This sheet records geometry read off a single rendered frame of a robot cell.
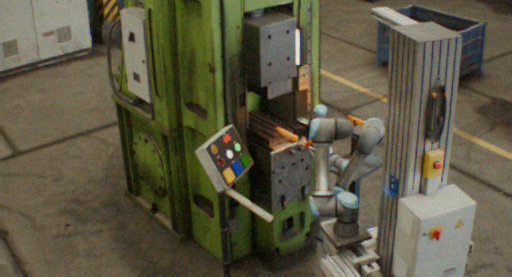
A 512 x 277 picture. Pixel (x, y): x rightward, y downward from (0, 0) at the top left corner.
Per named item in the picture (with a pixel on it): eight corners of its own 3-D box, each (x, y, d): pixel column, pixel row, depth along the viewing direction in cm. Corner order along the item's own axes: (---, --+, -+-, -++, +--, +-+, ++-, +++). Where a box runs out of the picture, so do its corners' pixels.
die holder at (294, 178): (312, 191, 464) (313, 136, 444) (272, 210, 443) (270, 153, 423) (264, 163, 503) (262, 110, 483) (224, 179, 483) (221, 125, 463)
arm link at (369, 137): (380, 141, 357) (343, 203, 382) (383, 132, 366) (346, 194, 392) (362, 131, 358) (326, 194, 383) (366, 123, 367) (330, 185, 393)
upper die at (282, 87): (291, 91, 424) (291, 78, 420) (267, 99, 413) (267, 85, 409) (252, 74, 454) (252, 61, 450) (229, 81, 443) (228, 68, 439)
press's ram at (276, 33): (306, 73, 427) (306, 15, 409) (261, 87, 406) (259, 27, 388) (267, 57, 457) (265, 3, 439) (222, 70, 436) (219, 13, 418)
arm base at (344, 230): (364, 234, 355) (365, 219, 350) (340, 241, 350) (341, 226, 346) (351, 220, 367) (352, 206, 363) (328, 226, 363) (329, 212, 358)
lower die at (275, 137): (292, 139, 440) (291, 128, 436) (269, 148, 429) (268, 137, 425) (254, 119, 470) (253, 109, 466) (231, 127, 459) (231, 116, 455)
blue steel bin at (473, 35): (483, 75, 786) (489, 20, 754) (449, 91, 740) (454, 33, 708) (408, 51, 868) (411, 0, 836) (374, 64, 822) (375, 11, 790)
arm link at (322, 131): (337, 219, 346) (337, 118, 344) (310, 219, 347) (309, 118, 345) (335, 216, 358) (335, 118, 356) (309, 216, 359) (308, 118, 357)
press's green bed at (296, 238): (311, 243, 485) (312, 191, 464) (273, 263, 464) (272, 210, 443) (265, 213, 524) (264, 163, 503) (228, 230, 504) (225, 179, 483)
